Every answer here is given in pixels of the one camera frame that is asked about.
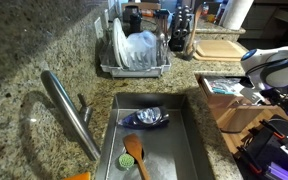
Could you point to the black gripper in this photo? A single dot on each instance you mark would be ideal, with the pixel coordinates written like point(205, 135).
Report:
point(282, 98)

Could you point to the light wooden kitchen drawer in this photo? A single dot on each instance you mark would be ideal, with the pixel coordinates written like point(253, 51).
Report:
point(230, 100)

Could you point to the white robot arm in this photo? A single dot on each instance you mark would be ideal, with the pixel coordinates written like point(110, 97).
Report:
point(277, 66)

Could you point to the black and orange clamp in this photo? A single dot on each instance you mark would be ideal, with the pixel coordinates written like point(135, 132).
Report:
point(272, 130)

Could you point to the large wooden cutting board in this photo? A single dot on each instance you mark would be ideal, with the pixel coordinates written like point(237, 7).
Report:
point(217, 50)

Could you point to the black equipment cart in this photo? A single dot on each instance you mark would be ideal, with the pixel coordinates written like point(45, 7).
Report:
point(270, 156)

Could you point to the clear glass utensil cup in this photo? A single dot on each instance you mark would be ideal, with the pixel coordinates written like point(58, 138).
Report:
point(190, 51)

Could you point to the white paper towel roll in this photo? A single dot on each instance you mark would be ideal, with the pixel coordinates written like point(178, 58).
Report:
point(236, 13)

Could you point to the long wooden spoon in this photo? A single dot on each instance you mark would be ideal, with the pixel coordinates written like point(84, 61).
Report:
point(194, 30)

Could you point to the black knife block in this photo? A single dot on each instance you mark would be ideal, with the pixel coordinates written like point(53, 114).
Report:
point(179, 30)

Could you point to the stainless steel sink basin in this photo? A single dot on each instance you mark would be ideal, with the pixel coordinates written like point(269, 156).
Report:
point(160, 146)

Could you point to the metal utensils in rack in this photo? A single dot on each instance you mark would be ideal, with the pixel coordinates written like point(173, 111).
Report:
point(162, 36)

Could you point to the blue bowl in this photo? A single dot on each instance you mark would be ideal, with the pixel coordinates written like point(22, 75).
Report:
point(145, 117)

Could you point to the clear plastic bag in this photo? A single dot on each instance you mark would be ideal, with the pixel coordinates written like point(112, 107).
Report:
point(141, 50)

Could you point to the grey dish drying rack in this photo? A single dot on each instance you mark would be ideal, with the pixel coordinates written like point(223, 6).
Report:
point(134, 70)

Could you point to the wooden spatula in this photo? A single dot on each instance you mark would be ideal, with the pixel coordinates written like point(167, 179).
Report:
point(135, 150)

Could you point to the small white plate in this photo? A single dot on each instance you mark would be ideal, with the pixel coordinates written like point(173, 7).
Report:
point(124, 50)

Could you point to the black bottle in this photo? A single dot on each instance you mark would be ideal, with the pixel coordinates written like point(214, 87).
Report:
point(135, 21)

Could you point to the green round scrubber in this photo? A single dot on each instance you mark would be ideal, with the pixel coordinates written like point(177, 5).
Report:
point(126, 161)

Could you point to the large white plate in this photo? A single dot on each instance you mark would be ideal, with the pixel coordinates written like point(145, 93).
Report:
point(116, 43)

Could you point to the curved steel kitchen faucet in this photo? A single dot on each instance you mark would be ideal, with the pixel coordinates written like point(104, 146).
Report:
point(69, 113)

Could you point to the orange sponge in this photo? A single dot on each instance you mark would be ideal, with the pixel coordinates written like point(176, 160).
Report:
point(79, 176)

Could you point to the white wall outlet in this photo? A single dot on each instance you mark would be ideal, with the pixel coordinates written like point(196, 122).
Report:
point(98, 27)

